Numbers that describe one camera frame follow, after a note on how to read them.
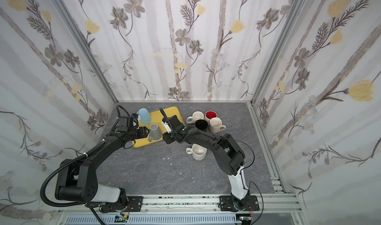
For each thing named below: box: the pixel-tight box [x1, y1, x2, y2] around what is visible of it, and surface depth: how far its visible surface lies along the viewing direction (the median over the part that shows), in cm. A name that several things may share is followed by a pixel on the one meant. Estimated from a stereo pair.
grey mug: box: [147, 122, 163, 143], surface depth 95 cm
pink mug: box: [209, 116, 227, 134], surface depth 99 cm
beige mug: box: [185, 143, 208, 161], surface depth 88 cm
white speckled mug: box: [186, 111, 205, 124], surface depth 104 cm
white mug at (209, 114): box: [204, 110, 218, 123], surface depth 106 cm
